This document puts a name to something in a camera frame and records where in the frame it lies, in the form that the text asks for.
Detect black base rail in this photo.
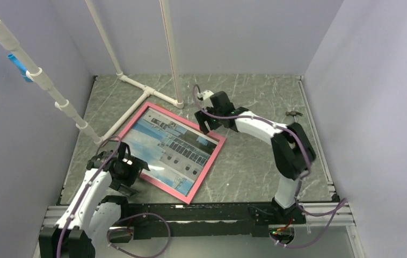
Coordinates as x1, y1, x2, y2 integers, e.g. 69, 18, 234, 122
82, 201, 306, 243

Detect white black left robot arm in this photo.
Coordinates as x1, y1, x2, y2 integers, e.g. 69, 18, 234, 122
38, 136, 149, 257

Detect pink wooden picture frame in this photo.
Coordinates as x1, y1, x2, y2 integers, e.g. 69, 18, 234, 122
117, 102, 227, 205

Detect black handled claw hammer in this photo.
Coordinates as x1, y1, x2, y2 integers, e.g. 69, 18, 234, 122
285, 110, 303, 123

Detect aluminium side rail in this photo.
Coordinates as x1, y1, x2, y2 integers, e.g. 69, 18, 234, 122
295, 75, 366, 258

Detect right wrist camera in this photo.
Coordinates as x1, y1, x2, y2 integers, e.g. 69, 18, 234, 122
197, 90, 214, 106

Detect white pvc pipe stand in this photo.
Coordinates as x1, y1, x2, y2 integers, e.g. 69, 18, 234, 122
0, 0, 185, 145

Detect blue pipe peg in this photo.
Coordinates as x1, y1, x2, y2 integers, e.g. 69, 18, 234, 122
7, 54, 33, 83

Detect building photo print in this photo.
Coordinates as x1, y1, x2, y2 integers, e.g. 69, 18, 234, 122
122, 107, 219, 197

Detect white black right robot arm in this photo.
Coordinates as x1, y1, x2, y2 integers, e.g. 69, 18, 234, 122
193, 88, 316, 223

